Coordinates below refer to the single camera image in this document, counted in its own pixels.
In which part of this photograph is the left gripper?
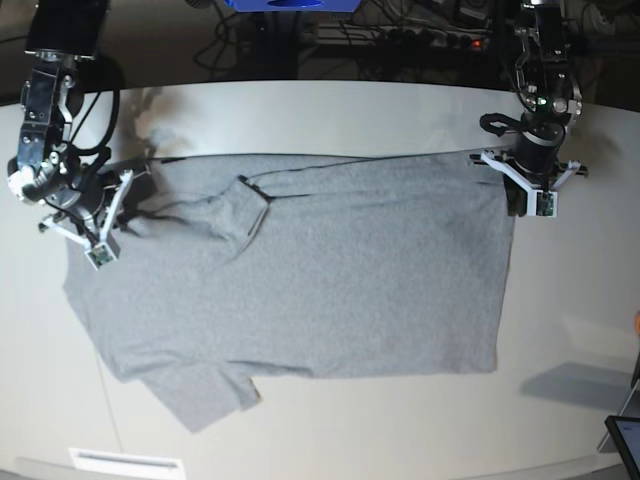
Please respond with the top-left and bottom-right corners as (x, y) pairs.
(503, 123), (566, 217)

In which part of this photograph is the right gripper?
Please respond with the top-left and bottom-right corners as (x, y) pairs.
(45, 171), (157, 230)

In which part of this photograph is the grey T-shirt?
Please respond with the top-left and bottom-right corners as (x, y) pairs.
(63, 152), (514, 432)

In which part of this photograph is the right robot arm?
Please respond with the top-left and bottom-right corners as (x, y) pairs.
(7, 1), (135, 240)

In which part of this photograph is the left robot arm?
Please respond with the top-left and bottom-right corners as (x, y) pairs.
(474, 1), (589, 218)

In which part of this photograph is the black power strip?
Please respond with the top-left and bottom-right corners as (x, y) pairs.
(384, 27), (490, 52)

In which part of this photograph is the black tablet device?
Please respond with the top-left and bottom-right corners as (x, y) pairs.
(605, 415), (639, 480)

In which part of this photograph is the white table label strip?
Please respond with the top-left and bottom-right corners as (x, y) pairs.
(69, 448), (185, 479)

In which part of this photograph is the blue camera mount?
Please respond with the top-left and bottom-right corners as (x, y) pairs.
(225, 0), (360, 13)

